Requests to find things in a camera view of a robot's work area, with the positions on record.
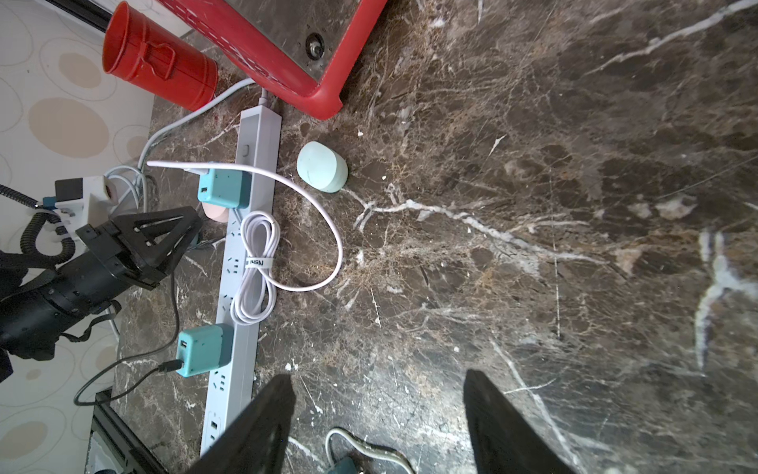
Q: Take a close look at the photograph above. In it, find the red toaster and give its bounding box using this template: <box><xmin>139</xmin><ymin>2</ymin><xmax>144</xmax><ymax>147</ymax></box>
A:
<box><xmin>162</xmin><ymin>0</ymin><xmax>386</xmax><ymax>120</ymax></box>

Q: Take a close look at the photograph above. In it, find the red metal cup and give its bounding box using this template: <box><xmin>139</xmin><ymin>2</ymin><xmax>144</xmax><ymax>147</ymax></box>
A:
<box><xmin>102</xmin><ymin>1</ymin><xmax>218</xmax><ymax>112</ymax></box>

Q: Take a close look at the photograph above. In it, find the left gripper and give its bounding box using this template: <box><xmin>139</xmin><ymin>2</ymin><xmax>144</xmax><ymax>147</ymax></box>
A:
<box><xmin>1</xmin><ymin>207</ymin><xmax>203</xmax><ymax>361</ymax></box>

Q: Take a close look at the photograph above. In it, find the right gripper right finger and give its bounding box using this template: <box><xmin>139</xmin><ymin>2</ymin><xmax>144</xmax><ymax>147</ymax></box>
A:
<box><xmin>463</xmin><ymin>369</ymin><xmax>572</xmax><ymax>473</ymax></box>

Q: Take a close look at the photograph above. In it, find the grey power strip cord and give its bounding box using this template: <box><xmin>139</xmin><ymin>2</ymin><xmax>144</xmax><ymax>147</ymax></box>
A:
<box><xmin>103</xmin><ymin>76</ymin><xmax>259</xmax><ymax>214</ymax></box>

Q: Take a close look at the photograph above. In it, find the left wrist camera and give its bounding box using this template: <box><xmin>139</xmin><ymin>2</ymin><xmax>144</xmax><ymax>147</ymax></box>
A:
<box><xmin>43</xmin><ymin>176</ymin><xmax>118</xmax><ymax>233</ymax></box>

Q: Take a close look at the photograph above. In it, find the black usb cable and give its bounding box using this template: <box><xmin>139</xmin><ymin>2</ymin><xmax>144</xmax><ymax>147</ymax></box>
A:
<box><xmin>73</xmin><ymin>236</ymin><xmax>226</xmax><ymax>408</ymax></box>

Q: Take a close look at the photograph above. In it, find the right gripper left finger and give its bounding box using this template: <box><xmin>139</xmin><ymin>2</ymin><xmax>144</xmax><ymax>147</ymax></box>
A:
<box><xmin>187</xmin><ymin>374</ymin><xmax>296</xmax><ymax>474</ymax></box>

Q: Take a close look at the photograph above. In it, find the pink earbud case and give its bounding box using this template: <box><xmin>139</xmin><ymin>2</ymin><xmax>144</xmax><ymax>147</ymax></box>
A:
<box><xmin>201</xmin><ymin>203</ymin><xmax>230</xmax><ymax>223</ymax></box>

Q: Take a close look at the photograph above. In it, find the teal charger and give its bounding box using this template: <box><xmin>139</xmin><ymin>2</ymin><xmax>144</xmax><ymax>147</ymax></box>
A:
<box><xmin>326</xmin><ymin>456</ymin><xmax>361</xmax><ymax>474</ymax></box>
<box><xmin>176</xmin><ymin>324</ymin><xmax>234</xmax><ymax>378</ymax></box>
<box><xmin>197</xmin><ymin>169</ymin><xmax>252</xmax><ymax>209</ymax></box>

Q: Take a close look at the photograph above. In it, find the white power strip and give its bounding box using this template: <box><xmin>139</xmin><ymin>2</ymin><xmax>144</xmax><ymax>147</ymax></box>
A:
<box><xmin>199</xmin><ymin>105</ymin><xmax>283</xmax><ymax>457</ymax></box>

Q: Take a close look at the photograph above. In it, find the green earbud case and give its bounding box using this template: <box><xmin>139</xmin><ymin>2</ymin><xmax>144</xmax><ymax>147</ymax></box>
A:
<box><xmin>297</xmin><ymin>141</ymin><xmax>349</xmax><ymax>194</ymax></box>

